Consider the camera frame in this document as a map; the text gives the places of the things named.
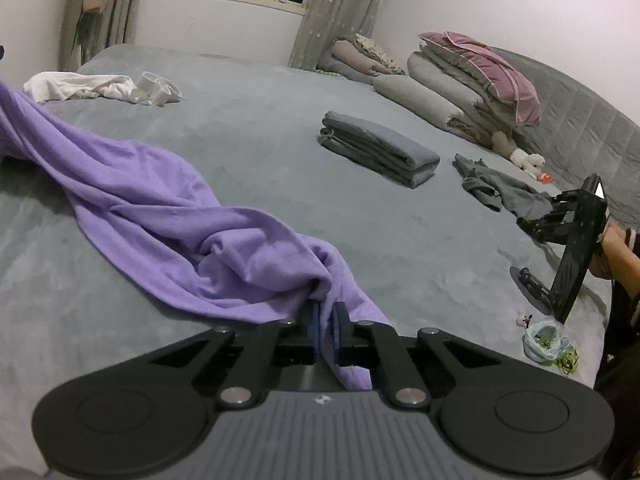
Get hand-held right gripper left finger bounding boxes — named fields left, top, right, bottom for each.
left=125, top=304, right=321, bottom=408

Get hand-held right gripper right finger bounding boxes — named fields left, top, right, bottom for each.
left=334, top=304, right=526, bottom=407

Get purple pants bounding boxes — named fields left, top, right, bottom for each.
left=0, top=80, right=393, bottom=392

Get dark grey garment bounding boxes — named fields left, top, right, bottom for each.
left=317, top=110, right=442, bottom=190

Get clear plastic bag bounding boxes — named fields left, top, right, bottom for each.
left=521, top=320, right=571, bottom=363

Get grey-green garment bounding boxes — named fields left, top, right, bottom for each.
left=452, top=153, right=556, bottom=218

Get grey bed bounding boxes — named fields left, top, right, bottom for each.
left=0, top=42, right=616, bottom=480

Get white plush toy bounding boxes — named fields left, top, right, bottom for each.
left=510, top=149, right=547, bottom=180

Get stack of grey quilts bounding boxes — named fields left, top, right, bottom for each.
left=406, top=42, right=526, bottom=148

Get floral patterned cloth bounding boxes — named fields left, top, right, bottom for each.
left=352, top=32, right=406, bottom=76

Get pink pillow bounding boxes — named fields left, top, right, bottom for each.
left=417, top=31, right=543, bottom=128

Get grey quilted headboard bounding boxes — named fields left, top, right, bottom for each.
left=487, top=45, right=640, bottom=241

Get star-patterned grey curtain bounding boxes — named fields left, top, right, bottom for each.
left=289, top=0, right=398, bottom=71
left=60, top=0, right=146, bottom=68

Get white pants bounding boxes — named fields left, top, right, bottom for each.
left=22, top=71, right=183, bottom=108

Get yellow-green tangled cord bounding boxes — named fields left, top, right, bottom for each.
left=552, top=345, right=581, bottom=376

